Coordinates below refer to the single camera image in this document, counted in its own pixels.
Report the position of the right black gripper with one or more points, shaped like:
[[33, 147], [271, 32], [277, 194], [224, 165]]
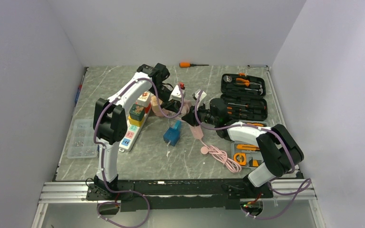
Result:
[[190, 117]]

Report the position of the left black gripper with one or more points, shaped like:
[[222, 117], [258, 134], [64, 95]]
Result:
[[174, 106]]

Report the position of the light blue cube adapter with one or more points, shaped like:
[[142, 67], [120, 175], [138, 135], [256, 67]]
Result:
[[177, 125]]

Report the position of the pink round socket base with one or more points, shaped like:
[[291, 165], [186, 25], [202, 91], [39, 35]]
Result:
[[158, 111]]

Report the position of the dark blue cube adapter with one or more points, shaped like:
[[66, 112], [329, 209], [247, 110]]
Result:
[[172, 136]]

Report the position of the white power strip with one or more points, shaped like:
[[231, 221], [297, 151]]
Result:
[[130, 137]]

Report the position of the black tool case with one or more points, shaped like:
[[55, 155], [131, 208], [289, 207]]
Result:
[[244, 103]]

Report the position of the grey tool tray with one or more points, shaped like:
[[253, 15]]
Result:
[[254, 158]]

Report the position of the clear plastic screw box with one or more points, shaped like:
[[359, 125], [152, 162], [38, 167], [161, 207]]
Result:
[[81, 144]]

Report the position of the pink power strip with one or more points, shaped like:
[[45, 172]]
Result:
[[197, 132]]

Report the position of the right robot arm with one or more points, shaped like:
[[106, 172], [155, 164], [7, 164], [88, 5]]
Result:
[[279, 150]]

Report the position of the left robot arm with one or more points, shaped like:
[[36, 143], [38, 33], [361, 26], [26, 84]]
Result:
[[110, 117]]

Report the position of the white cube adapter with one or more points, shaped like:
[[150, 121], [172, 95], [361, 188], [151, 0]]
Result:
[[144, 99]]

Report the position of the red cube adapter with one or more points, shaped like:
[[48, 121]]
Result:
[[147, 109]]

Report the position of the green cube adapter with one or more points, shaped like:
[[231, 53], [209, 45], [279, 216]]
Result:
[[137, 112]]

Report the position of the yellow cube adapter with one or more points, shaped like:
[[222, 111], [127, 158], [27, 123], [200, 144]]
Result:
[[134, 122]]

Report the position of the orange utility knife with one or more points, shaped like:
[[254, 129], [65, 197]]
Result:
[[247, 147]]

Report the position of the orange tape measure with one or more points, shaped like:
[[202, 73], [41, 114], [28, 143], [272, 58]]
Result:
[[240, 158]]

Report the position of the orange pliers in case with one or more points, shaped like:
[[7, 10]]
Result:
[[242, 82]]

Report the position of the blue red pen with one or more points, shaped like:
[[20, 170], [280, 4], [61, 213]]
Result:
[[79, 90]]

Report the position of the orange handled screwdriver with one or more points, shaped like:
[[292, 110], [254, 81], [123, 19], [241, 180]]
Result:
[[188, 65]]

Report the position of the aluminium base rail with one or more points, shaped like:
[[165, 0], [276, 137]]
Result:
[[86, 192]]

